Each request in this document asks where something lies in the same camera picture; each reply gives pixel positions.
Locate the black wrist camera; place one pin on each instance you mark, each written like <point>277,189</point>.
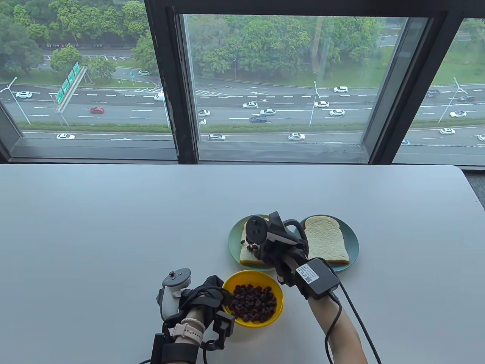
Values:
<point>223,324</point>

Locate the pile of dried cranberries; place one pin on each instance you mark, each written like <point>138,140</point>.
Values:
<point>254,303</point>

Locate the light green plate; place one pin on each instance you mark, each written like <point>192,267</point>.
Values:
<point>235,239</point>

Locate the yellow bowl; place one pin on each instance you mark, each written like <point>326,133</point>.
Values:
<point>250,276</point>

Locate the black box with white label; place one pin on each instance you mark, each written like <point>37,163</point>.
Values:
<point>318,278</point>
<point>158,349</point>

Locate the person's right hand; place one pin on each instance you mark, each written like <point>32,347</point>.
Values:
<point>274,256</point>

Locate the green road sign gantry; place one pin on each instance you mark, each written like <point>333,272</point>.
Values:
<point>75,69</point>

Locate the white toast slice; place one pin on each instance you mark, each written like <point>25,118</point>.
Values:
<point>326,239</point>
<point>250,256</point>

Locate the grey motion controller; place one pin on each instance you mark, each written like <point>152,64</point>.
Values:
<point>178,278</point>

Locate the black window frame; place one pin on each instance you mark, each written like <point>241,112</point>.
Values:
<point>170,94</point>

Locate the black motion controller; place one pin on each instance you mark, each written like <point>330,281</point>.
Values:
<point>257,229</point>

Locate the person's right forearm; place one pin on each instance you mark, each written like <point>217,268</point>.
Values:
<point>341,333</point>

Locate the person's left forearm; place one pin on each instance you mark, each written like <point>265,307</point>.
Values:
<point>195,314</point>

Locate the pink wrist watch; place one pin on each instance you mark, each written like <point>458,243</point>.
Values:
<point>187,331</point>

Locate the person's left hand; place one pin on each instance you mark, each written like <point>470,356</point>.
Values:
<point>208,295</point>

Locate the blue plate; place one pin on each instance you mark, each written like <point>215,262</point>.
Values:
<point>352,242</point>

